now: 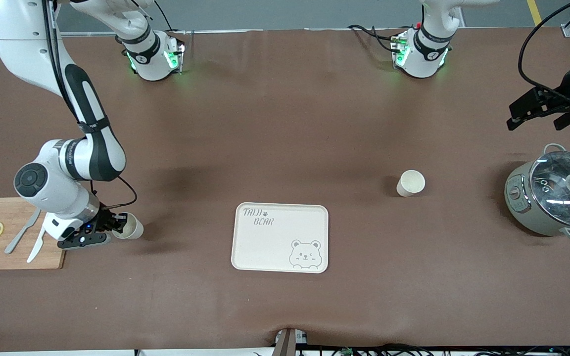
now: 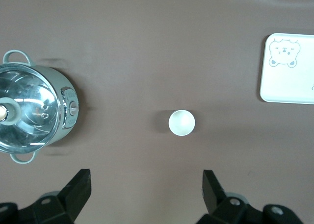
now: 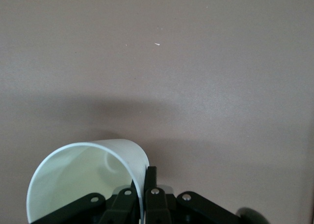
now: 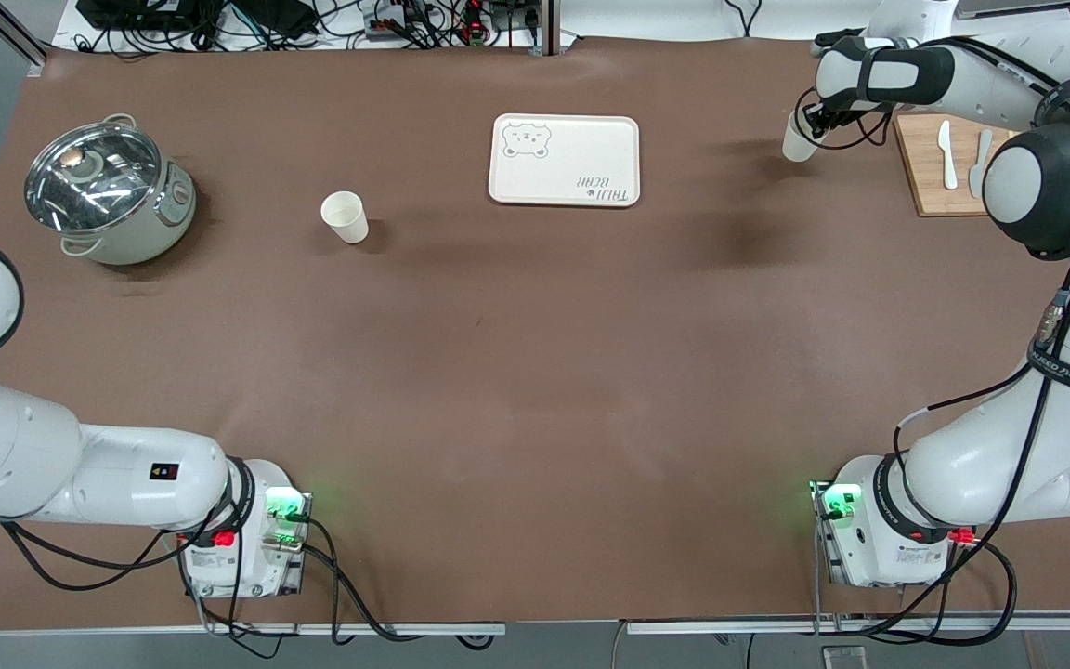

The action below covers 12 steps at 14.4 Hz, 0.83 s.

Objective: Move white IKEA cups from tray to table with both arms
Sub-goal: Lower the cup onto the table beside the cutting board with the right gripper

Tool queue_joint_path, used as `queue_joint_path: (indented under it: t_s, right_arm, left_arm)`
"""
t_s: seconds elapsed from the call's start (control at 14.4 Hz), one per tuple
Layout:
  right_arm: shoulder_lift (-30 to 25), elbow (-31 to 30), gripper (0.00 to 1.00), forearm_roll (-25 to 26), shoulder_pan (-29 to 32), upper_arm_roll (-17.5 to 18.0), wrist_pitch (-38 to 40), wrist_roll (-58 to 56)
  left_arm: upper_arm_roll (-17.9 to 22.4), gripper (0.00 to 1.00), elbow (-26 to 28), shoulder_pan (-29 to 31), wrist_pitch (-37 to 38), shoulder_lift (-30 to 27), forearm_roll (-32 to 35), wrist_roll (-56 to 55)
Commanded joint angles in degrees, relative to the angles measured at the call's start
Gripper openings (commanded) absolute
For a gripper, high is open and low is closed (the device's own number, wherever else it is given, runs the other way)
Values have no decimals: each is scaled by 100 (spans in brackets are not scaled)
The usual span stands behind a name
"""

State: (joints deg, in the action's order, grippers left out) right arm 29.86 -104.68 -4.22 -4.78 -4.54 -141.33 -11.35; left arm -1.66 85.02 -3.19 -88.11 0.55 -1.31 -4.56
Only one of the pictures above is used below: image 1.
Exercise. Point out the grey plastic knife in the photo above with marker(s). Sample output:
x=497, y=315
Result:
x=15, y=242

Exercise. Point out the glass pot lid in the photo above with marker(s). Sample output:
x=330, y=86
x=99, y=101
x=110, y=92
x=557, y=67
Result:
x=552, y=193

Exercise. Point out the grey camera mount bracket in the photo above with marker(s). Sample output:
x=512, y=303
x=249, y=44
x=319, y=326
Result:
x=287, y=343

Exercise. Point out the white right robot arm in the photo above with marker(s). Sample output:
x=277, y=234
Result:
x=18, y=44

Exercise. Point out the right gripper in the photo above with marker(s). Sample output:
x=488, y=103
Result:
x=103, y=220

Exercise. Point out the white plastic knife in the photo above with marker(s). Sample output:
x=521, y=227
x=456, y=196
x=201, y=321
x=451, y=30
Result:
x=35, y=249

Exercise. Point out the white IKEA cup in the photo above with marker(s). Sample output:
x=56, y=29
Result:
x=134, y=231
x=408, y=185

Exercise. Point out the green electric cooking pot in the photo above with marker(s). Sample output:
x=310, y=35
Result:
x=522, y=210

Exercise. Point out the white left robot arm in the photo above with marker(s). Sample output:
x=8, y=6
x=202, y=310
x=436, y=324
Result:
x=426, y=54

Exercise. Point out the cream tray with bear print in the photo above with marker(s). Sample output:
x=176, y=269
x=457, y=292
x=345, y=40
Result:
x=285, y=247

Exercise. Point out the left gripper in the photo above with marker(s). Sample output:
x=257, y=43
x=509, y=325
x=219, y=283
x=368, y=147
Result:
x=568, y=92

